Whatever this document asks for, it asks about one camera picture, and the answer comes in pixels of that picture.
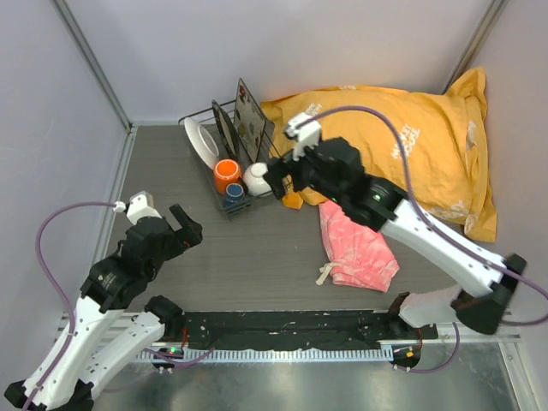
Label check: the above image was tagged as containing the grey wire dish rack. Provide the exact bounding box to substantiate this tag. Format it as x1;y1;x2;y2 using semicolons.
178;95;279;218

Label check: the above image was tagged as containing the brown checkered rim plate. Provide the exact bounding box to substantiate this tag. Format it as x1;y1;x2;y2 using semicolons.
211;100;239;162

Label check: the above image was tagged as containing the pink patterned cloth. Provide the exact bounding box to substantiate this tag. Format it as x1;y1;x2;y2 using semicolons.
316;201;399;293

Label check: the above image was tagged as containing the orange glass mug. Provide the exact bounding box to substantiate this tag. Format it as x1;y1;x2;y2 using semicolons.
213;158;241;194

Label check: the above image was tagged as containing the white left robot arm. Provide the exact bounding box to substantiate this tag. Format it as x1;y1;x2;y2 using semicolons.
4;193;203;410

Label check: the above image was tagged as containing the yellow Mickey Mouse pillow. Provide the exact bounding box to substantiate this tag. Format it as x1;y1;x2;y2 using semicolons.
261;67;497;242

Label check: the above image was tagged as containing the green rimmed white plate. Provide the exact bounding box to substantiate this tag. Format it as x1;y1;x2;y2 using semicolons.
183;117;220;170

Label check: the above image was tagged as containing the white slotted cable duct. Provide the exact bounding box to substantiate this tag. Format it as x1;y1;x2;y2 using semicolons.
136;347;395;365

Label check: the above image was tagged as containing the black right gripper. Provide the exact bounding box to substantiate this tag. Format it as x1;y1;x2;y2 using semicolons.
263;140;345;206

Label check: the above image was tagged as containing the dark blue mug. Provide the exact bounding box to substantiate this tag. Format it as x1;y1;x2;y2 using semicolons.
223;182;246;208

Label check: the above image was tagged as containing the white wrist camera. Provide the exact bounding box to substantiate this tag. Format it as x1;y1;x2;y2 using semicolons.
113;191;162;225
284;112;321;161

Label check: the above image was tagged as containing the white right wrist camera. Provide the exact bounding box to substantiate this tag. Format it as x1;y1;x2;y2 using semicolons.
284;112;321;161

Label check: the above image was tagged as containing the white bowl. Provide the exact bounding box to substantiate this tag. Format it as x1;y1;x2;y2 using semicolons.
243;162;271;196

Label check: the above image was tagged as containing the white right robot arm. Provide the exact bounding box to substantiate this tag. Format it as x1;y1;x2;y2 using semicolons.
264;137;527;338

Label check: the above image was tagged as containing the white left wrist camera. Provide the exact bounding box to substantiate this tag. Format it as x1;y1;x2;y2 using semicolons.
113;191;162;225

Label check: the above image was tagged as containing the square floral plate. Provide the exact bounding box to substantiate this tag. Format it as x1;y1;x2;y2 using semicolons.
234;78;272;165

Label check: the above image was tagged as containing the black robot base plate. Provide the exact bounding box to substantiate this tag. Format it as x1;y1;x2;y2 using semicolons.
180;310;438;351

